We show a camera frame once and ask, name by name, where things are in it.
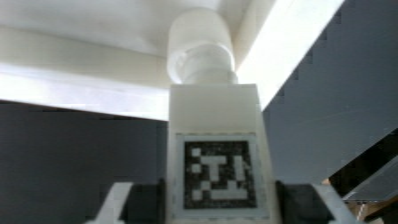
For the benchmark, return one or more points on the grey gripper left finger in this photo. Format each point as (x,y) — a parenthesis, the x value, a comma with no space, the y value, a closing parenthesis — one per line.
(133,205)

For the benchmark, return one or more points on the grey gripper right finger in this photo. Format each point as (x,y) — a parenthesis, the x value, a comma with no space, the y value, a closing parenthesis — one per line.
(312,205)

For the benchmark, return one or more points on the white square table top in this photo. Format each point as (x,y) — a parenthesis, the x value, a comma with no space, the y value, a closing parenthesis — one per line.
(85,49)

